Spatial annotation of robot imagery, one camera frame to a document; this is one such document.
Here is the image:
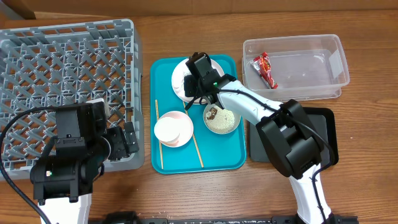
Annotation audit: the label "large white round plate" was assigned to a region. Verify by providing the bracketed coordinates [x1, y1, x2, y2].
[171, 58, 224, 105]

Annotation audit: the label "brown food scrap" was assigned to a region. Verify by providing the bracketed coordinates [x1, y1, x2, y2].
[206, 107, 218, 120]

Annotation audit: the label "red snack wrapper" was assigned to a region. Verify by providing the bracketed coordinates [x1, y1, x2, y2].
[251, 52, 278, 89]

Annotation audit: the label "clear plastic waste bin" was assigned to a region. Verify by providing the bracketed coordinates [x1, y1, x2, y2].
[242, 34, 350, 101]

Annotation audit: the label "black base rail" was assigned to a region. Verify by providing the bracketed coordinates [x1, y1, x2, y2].
[102, 210, 360, 224]

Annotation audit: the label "grey plastic dishwasher rack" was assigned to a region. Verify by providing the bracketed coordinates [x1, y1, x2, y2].
[1, 19, 144, 172]

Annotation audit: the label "wooden chopstick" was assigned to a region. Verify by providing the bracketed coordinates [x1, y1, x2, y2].
[182, 101, 204, 168]
[155, 100, 164, 170]

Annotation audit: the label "white rice grains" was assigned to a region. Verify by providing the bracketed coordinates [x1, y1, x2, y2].
[205, 106, 235, 134]

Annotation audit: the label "pink small bowl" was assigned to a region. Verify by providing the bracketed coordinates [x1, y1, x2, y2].
[160, 111, 194, 147]

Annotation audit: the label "black food waste tray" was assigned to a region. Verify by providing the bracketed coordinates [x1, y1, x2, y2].
[248, 107, 339, 165]

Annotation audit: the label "white paper napkin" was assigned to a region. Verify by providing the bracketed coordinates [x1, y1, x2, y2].
[154, 117, 180, 144]

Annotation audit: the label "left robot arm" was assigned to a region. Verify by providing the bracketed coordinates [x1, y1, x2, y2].
[30, 99, 138, 223]

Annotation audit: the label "teal plastic serving tray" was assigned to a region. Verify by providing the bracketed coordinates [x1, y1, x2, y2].
[150, 57, 247, 174]

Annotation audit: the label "grey-green small bowl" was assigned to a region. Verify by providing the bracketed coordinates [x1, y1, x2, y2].
[203, 105, 241, 134]

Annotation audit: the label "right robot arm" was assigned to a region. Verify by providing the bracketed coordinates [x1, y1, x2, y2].
[184, 52, 334, 223]

